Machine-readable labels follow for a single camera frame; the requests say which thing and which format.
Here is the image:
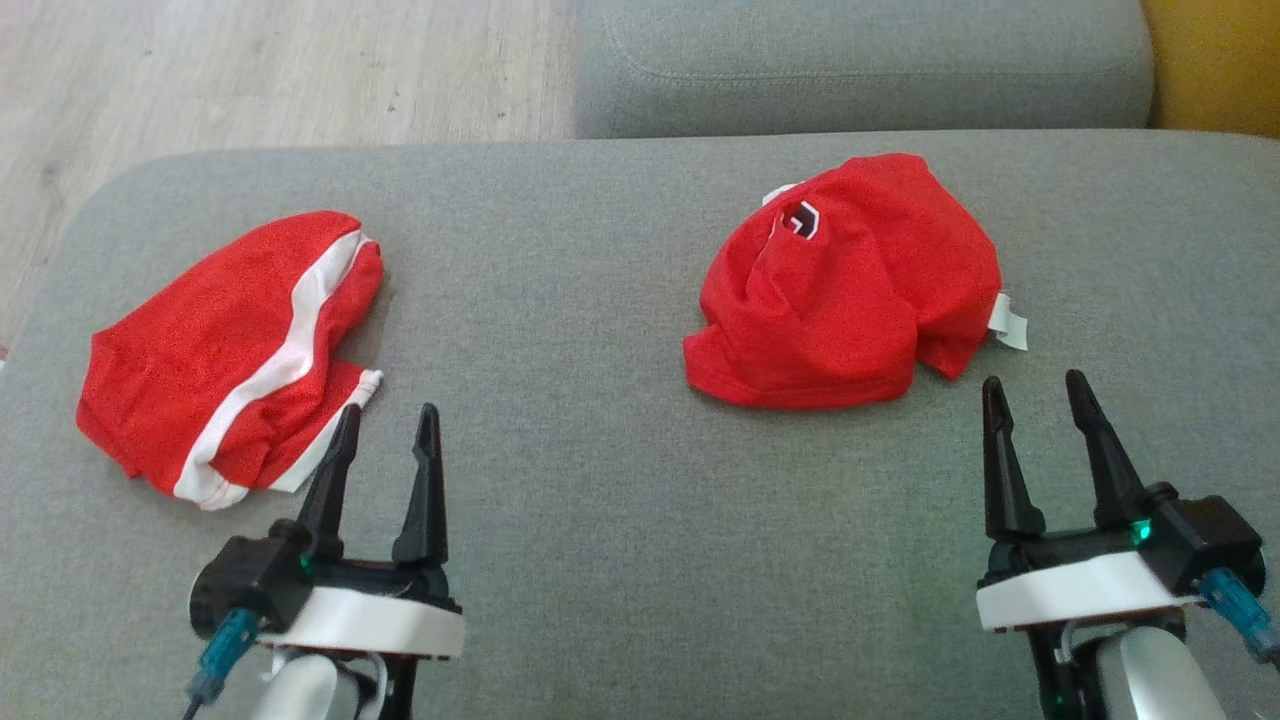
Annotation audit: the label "red shorts with white stripe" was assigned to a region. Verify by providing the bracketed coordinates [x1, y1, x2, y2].
[76, 210, 386, 512]

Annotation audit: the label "left camera cable teal plug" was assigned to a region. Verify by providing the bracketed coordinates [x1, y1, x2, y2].
[186, 607, 261, 720]

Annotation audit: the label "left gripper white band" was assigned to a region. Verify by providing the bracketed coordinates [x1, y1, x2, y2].
[262, 403, 467, 661]

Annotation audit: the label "grey fabric sofa seat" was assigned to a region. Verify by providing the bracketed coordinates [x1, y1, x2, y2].
[0, 128, 1280, 720]

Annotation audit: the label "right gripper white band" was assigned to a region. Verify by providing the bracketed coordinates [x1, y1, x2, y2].
[976, 370, 1206, 633]

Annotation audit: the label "grey sofa back cushion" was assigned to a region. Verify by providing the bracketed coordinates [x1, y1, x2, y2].
[573, 0, 1156, 139]

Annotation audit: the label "red T-shirt with striped trim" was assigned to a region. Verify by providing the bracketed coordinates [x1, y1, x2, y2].
[683, 153, 1029, 410]

